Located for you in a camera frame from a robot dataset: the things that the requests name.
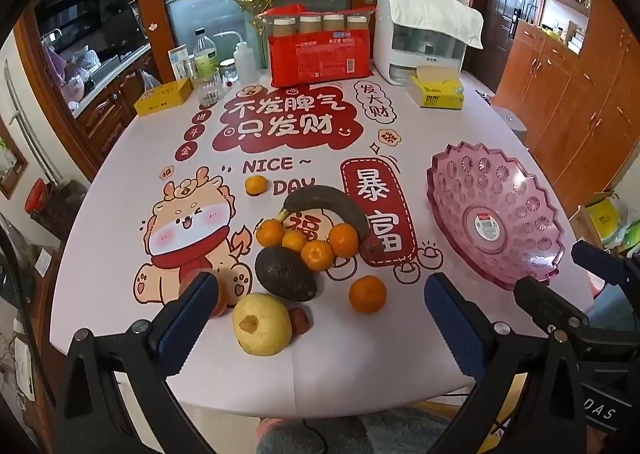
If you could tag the printed pink tablecloth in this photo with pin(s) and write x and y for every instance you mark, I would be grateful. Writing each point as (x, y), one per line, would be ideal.
(322, 210)

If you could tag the cardboard box with bags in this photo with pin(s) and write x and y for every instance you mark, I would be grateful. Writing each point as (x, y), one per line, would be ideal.
(608, 223)

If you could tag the dark green avocado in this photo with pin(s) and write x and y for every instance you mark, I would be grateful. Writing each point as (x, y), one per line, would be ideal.
(282, 272)

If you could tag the orange mandarin cluster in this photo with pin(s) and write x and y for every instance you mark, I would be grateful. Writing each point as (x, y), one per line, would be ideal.
(270, 233)
(344, 240)
(318, 255)

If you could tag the clear plastic bottle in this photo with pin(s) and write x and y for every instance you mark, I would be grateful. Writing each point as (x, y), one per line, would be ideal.
(207, 67)

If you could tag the yellow tissue box right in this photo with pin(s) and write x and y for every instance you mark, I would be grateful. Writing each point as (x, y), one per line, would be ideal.
(436, 87)

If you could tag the red drink pack box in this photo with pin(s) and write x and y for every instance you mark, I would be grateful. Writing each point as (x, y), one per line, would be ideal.
(306, 47)

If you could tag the yellow flat box left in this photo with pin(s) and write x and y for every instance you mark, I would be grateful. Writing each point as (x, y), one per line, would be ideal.
(163, 97)

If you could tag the small yellow-orange mandarin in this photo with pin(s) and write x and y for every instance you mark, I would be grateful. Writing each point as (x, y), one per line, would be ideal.
(294, 240)

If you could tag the small white carton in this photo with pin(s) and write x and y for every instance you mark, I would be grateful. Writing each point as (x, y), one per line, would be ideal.
(178, 56)

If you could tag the orange wooden cabinets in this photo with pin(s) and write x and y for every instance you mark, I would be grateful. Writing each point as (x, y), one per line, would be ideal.
(580, 109)

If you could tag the pink plastic fruit bowl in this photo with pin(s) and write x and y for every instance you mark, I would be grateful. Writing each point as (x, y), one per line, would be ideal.
(495, 214)

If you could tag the red apple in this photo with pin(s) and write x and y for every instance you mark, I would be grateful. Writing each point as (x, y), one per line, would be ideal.
(223, 292)

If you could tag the orange mandarin alone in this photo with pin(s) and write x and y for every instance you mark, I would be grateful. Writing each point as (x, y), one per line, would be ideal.
(256, 185)

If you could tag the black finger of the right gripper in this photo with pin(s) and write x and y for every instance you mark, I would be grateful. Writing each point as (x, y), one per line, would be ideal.
(613, 269)
(546, 308)

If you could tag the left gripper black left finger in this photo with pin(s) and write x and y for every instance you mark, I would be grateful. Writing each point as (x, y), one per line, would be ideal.
(91, 416)

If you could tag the yellow pear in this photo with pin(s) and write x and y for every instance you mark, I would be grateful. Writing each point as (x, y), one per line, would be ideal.
(261, 325)

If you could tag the white cloth on appliance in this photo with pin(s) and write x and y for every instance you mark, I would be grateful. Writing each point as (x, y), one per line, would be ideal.
(449, 17)

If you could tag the white countertop appliance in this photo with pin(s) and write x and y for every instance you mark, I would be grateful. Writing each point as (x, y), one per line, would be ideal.
(403, 41)

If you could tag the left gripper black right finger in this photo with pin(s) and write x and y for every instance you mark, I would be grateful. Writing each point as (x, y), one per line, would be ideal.
(548, 416)

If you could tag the small glass jar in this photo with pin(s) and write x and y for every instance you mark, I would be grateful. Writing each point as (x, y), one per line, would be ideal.
(228, 72)

